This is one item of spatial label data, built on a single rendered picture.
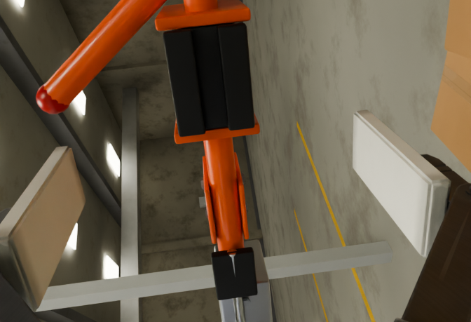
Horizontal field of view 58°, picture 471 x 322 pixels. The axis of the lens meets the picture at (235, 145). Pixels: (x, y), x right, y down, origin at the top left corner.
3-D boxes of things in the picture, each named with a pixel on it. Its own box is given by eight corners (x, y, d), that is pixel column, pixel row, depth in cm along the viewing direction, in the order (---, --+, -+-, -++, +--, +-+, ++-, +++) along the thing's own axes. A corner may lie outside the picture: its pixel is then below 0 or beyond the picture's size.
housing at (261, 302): (258, 236, 42) (213, 242, 41) (270, 283, 35) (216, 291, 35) (263, 291, 44) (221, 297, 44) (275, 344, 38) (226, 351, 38)
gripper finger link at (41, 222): (38, 313, 14) (15, 316, 14) (87, 202, 20) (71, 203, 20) (10, 237, 13) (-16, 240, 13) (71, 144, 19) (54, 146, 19)
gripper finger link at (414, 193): (430, 182, 13) (453, 179, 13) (352, 110, 20) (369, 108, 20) (422, 260, 14) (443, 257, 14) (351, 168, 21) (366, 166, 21)
